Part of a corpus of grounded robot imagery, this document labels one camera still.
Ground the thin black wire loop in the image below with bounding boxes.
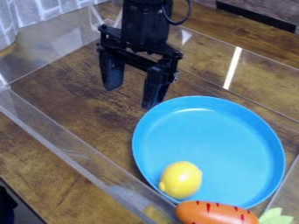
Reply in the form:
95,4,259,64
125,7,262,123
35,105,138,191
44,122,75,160
161,0,193,26

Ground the blue round plastic tray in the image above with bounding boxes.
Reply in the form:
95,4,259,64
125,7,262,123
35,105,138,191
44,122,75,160
133,96,286,208

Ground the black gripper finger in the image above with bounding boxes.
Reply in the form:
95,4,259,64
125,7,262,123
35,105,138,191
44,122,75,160
99,49,126,91
142,59,179,109

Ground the yellow toy lemon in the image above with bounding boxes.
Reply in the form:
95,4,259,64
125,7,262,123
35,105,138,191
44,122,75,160
159,161,203,200

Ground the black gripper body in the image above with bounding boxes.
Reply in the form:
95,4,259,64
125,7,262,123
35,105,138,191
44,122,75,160
98,0,183,71

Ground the orange toy carrot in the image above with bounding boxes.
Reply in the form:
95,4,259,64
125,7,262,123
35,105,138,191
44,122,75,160
174,199,295,224

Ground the white brick pattern curtain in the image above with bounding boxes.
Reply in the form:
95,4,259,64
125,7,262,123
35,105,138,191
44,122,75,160
0,0,108,50

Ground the dark baseboard strip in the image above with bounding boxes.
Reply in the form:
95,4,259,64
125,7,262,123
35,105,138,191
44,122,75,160
217,0,297,33

